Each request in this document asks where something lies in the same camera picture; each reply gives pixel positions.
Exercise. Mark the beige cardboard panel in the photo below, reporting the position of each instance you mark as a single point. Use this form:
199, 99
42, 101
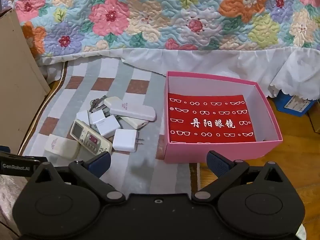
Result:
17, 80

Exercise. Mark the striped checkered rug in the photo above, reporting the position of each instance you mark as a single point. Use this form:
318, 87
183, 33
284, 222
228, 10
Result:
140, 170

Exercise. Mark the floral quilt with white lining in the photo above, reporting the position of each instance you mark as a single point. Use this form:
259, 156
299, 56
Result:
225, 62

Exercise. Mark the pink cardboard box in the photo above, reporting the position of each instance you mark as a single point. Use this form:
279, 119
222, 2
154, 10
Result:
225, 152

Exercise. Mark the small white charger adapter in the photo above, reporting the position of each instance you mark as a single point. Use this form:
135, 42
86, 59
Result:
97, 117

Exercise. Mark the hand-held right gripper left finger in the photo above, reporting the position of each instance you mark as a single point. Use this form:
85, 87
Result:
100, 162

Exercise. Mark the bunch of keys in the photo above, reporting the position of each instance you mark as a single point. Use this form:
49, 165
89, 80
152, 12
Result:
96, 103

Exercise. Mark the red cloth with glasses print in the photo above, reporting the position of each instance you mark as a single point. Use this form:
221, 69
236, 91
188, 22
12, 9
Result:
212, 120

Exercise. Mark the pale patterned cloth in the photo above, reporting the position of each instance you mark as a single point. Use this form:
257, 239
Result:
7, 192

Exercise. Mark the white plug charger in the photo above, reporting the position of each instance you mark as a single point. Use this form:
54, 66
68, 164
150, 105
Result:
125, 140

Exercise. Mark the cream white flat case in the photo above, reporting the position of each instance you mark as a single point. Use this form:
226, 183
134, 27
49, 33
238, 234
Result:
61, 145

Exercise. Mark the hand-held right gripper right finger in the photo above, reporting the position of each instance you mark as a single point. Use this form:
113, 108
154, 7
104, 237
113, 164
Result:
217, 162

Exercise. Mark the blue box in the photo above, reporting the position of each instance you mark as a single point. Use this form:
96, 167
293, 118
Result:
290, 106

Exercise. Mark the air conditioner remote control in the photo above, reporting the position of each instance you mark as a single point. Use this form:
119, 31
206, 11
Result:
91, 138

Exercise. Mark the cream power bank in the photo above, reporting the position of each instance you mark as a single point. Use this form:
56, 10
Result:
135, 123

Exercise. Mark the large white power bank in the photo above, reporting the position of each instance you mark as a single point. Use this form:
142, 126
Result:
128, 108

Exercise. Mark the floral quilted bedspread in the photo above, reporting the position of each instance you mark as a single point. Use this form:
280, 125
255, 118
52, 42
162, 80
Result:
150, 12

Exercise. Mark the large white charger adapter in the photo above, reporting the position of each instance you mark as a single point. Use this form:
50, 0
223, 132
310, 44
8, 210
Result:
108, 127

